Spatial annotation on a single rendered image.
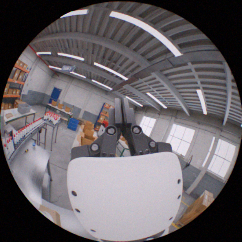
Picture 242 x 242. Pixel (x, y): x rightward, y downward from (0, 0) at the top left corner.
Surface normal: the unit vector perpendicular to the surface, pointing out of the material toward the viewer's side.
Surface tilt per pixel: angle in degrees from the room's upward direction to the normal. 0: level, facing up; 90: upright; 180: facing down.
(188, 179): 90
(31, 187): 0
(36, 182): 0
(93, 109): 90
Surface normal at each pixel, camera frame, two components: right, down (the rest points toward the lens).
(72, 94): 0.36, 0.19
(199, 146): -0.84, -0.36
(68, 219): 0.40, -0.91
